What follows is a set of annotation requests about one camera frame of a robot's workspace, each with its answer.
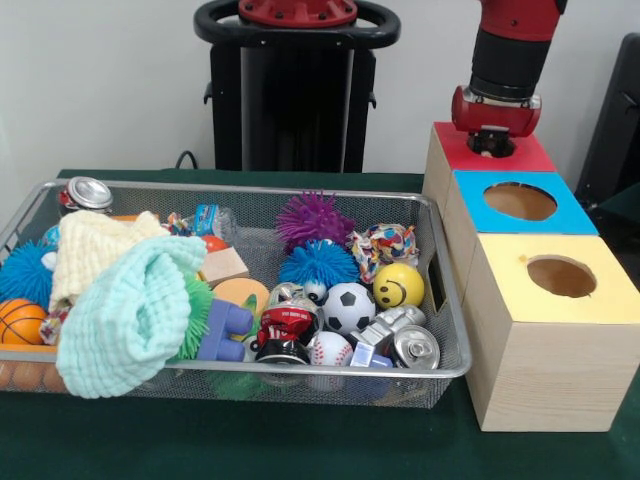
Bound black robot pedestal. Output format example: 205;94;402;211
193;0;401;173

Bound wooden box with three holes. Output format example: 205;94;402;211
423;122;640;433

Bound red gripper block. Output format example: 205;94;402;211
451;86;542;157

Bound shallow clear mesh bin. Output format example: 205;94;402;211
0;180;474;409

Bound yellow smiley ball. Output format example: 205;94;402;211
373;262;426;310

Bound red crushed can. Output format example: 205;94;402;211
256;301;321;363

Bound crumpled silver can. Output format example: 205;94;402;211
350;306;428;353

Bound small soccer ball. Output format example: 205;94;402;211
323;283;376;333

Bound mint green knitted cloth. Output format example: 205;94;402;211
57;235;209;400

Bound white toy baseball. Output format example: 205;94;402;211
308;332;355;367

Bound large blue toy brick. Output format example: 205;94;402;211
195;298;255;363

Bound purple spiky toy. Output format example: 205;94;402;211
277;192;357;251

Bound colourful knotted rope ball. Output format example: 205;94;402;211
350;223;421;281

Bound small blue spiky ball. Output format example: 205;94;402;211
278;240;361;291

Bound silver crushed can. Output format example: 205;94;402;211
392;325;441;371

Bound cream knitted cloth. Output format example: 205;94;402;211
50;210;171;311

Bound dark green table cloth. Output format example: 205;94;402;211
0;168;640;480

